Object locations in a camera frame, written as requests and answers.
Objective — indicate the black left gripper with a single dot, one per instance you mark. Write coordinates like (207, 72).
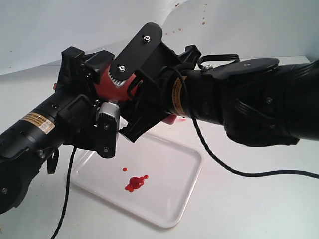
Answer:
(77, 97)

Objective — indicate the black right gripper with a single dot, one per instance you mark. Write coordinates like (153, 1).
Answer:
(162, 70)

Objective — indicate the red squeeze sauce bottle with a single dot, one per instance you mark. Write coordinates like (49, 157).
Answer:
(112, 84)

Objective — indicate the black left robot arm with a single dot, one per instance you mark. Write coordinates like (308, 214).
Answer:
(25, 147)

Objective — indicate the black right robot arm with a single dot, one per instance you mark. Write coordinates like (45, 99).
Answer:
(258, 102)

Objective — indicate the red sauce puddle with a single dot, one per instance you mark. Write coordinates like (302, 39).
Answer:
(135, 183)

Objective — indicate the white rectangular plastic tray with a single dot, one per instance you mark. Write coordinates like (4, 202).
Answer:
(173, 171)

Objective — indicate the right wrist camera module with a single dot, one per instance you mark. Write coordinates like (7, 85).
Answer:
(137, 51)

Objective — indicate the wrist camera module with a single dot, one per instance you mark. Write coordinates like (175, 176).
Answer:
(137, 51)
(106, 133)

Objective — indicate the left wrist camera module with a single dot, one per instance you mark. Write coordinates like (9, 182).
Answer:
(106, 133)

